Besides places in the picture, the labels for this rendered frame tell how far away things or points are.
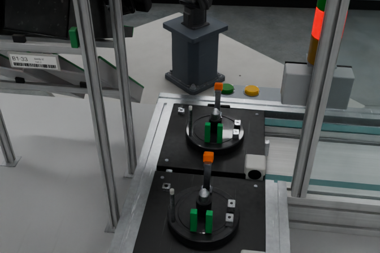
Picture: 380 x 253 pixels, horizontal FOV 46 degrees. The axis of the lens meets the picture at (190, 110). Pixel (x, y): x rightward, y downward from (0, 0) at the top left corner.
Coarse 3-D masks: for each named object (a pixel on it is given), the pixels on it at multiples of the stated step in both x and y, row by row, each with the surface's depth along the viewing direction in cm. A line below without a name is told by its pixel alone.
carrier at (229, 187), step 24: (168, 192) 93; (192, 192) 91; (216, 192) 90; (240, 192) 93; (264, 192) 93; (144, 216) 88; (168, 216) 86; (192, 216) 80; (216, 216) 85; (240, 216) 88; (264, 216) 88; (144, 240) 83; (168, 240) 83; (192, 240) 81; (216, 240) 81; (240, 240) 83; (264, 240) 83
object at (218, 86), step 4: (216, 84) 107; (220, 84) 107; (216, 88) 108; (220, 88) 108; (216, 92) 106; (220, 92) 106; (216, 96) 109; (220, 96) 108; (216, 100) 109; (220, 100) 109; (216, 104) 109; (220, 104) 109
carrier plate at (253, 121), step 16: (176, 112) 115; (192, 112) 115; (208, 112) 115; (224, 112) 115; (240, 112) 115; (256, 112) 115; (176, 128) 110; (256, 128) 110; (176, 144) 105; (256, 144) 105; (160, 160) 101; (176, 160) 101; (192, 160) 101; (224, 160) 101; (240, 160) 101; (224, 176) 99; (240, 176) 98
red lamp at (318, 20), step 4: (316, 8) 74; (316, 12) 74; (320, 12) 72; (316, 16) 74; (320, 16) 73; (316, 20) 74; (320, 20) 73; (316, 24) 74; (320, 24) 73; (312, 28) 76; (316, 28) 74; (320, 28) 74; (312, 32) 76; (316, 32) 75; (316, 36) 75
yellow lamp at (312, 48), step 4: (312, 36) 76; (312, 40) 76; (316, 40) 75; (312, 44) 76; (316, 44) 76; (312, 48) 77; (316, 48) 76; (308, 52) 78; (312, 52) 77; (308, 56) 78; (312, 56) 77; (308, 60) 79; (312, 60) 78; (312, 64) 78
